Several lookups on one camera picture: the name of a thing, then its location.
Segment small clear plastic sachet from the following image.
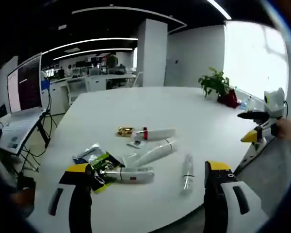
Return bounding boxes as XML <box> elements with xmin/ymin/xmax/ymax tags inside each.
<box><xmin>126</xmin><ymin>140</ymin><xmax>146</xmax><ymax>149</ymax></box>

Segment red plant pot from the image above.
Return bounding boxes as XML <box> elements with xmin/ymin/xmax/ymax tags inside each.
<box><xmin>217</xmin><ymin>89</ymin><xmax>240</xmax><ymax>109</ymax></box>

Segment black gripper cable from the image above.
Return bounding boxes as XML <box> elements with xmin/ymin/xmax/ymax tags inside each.
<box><xmin>282</xmin><ymin>100</ymin><xmax>290</xmax><ymax>119</ymax></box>

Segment green black skincare sachet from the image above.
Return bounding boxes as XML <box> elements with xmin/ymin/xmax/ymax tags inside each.
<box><xmin>87</xmin><ymin>151</ymin><xmax>126</xmax><ymax>195</ymax></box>

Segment green potted plant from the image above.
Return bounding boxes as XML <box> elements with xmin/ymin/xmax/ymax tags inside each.
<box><xmin>198</xmin><ymin>67</ymin><xmax>231</xmax><ymax>98</ymax></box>

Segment gold foil packet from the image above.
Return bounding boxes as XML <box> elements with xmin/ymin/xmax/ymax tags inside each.
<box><xmin>115</xmin><ymin>126</ymin><xmax>134</xmax><ymax>138</ymax></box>

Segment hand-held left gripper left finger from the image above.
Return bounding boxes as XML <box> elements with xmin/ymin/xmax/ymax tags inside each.
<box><xmin>37</xmin><ymin>163</ymin><xmax>93</xmax><ymax>233</ymax></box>

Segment clear skincare bottle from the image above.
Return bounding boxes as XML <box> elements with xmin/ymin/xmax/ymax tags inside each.
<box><xmin>179</xmin><ymin>154</ymin><xmax>196</xmax><ymax>196</ymax></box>

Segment white square pillar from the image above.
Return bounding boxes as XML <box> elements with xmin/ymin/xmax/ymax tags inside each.
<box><xmin>137</xmin><ymin>18</ymin><xmax>169</xmax><ymax>88</ymax></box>

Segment white skincare bottle red collar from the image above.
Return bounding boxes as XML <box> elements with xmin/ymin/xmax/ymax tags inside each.
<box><xmin>133</xmin><ymin>126</ymin><xmax>177</xmax><ymax>141</ymax></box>

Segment white skincare bottle silver cap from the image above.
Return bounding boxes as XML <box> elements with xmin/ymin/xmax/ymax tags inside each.
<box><xmin>99</xmin><ymin>166</ymin><xmax>155</xmax><ymax>183</ymax></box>

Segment ceiling light strip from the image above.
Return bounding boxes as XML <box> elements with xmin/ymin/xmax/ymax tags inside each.
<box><xmin>207</xmin><ymin>0</ymin><xmax>233</xmax><ymax>20</ymax></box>
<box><xmin>53</xmin><ymin>48</ymin><xmax>134</xmax><ymax>60</ymax></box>
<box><xmin>41</xmin><ymin>37</ymin><xmax>139</xmax><ymax>55</ymax></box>

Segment office desks with monitors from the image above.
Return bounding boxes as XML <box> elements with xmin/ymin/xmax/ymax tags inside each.
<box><xmin>41</xmin><ymin>54</ymin><xmax>139</xmax><ymax>105</ymax></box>

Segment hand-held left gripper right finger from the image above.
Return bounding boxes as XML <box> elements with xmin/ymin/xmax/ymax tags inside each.
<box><xmin>203</xmin><ymin>160</ymin><xmax>270</xmax><ymax>233</ymax></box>

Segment black floor cables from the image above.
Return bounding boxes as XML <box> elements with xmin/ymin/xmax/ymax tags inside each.
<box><xmin>14</xmin><ymin>114</ymin><xmax>61</xmax><ymax>175</ymax></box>

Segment black monitor stand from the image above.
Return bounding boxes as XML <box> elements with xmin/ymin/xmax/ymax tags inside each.
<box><xmin>36</xmin><ymin>109</ymin><xmax>51</xmax><ymax>149</ymax></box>

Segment large bright window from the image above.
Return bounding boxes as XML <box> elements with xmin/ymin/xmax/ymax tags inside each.
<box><xmin>224</xmin><ymin>20</ymin><xmax>289</xmax><ymax>104</ymax></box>

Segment white skincare tube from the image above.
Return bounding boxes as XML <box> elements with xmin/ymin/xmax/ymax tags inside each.
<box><xmin>122</xmin><ymin>138</ymin><xmax>178</xmax><ymax>168</ymax></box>

